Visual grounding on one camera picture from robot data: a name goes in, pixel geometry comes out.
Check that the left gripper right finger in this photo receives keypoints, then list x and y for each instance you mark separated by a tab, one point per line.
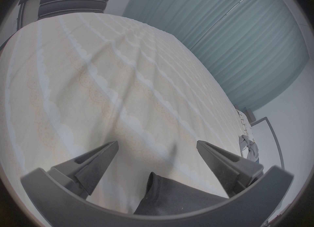
225	167

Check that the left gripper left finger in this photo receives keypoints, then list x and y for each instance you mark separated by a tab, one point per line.
93	167

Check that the black trousers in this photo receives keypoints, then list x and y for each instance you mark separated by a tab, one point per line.
176	199

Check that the pile of clothes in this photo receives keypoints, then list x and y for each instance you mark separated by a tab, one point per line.
252	150

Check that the bed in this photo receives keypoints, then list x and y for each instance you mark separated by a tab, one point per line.
110	79

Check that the white printed pillow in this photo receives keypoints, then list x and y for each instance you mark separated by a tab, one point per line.
245	123

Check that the grey bedside table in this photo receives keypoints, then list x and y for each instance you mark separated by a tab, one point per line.
250	114

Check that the blue-green curtain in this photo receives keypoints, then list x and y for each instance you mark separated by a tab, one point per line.
176	8
257	49

